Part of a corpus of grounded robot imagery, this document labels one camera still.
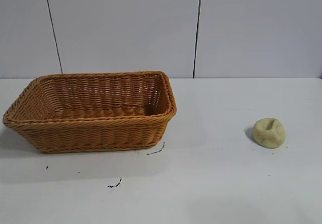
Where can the brown woven wicker basket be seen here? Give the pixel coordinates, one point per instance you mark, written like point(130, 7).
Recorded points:
point(100, 131)

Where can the pale yellow egg yolk pastry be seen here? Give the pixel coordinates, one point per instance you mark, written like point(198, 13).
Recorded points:
point(269, 133)

